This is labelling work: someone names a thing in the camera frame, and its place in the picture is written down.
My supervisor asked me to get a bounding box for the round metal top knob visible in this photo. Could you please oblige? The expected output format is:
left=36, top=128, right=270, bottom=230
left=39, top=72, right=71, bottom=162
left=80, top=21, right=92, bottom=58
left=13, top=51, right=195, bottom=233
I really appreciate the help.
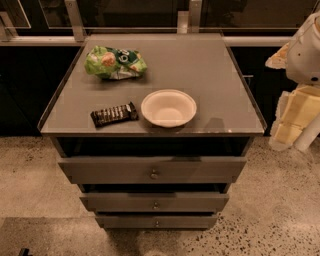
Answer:
left=150, top=170, right=158, bottom=179

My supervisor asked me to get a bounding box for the round metal bottom knob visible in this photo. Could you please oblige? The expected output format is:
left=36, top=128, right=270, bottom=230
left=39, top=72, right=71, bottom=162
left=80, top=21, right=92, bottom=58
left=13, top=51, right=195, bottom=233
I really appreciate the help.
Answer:
left=154, top=220, right=160, bottom=228

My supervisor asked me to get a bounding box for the grey drawer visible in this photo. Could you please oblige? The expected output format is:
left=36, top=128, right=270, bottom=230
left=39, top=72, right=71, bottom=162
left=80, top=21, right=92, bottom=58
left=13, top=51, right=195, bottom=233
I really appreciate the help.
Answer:
left=58, top=157, right=246, bottom=184
left=96, top=214, right=217, bottom=229
left=80, top=192, right=229, bottom=213

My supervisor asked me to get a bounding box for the grey drawer cabinet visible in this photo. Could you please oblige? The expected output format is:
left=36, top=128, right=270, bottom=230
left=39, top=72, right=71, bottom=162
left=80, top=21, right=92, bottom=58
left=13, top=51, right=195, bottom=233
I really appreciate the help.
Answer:
left=39, top=34, right=266, bottom=218

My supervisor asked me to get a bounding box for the dark chocolate bar wrapper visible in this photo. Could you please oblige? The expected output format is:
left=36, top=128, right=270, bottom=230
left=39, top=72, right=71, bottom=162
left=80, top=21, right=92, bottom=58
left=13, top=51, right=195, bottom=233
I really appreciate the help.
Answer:
left=90, top=102, right=139, bottom=128

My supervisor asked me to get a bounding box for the white cylindrical post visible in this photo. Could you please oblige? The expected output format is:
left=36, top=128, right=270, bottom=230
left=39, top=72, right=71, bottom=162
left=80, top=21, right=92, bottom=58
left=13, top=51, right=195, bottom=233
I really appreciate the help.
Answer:
left=294, top=114, right=320, bottom=151

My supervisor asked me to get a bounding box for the green chip bag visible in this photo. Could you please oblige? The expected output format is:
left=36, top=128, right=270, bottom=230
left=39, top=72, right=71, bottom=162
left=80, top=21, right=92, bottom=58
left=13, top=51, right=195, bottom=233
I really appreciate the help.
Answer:
left=84, top=46, right=147, bottom=80

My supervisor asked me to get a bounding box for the grey middle drawer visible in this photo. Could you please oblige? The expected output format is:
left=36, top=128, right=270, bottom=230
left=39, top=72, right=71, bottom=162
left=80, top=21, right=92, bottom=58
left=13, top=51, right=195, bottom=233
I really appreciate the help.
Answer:
left=80, top=192, right=229, bottom=213

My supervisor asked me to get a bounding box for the grey top drawer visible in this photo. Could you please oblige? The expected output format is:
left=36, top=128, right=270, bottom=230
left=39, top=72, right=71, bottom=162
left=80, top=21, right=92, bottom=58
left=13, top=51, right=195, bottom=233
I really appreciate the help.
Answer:
left=58, top=157, right=246, bottom=184

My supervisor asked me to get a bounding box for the white paper bowl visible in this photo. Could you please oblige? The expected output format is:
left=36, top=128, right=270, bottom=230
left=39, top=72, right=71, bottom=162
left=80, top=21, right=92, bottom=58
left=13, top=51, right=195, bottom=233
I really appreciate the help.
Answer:
left=141, top=89, right=197, bottom=128

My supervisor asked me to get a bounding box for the metal railing frame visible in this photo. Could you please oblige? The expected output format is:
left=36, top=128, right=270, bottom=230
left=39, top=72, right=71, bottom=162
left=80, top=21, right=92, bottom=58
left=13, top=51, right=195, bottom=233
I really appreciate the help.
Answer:
left=0, top=0, right=320, bottom=47

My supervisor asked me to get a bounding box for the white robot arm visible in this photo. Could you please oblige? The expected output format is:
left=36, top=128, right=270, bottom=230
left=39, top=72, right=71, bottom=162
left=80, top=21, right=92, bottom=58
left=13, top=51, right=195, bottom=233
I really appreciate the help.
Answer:
left=265, top=12, right=320, bottom=151

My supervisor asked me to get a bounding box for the grey bottom drawer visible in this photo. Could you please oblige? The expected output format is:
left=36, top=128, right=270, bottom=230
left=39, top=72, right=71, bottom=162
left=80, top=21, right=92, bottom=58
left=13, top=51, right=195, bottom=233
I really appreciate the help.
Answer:
left=96, top=214, right=217, bottom=229

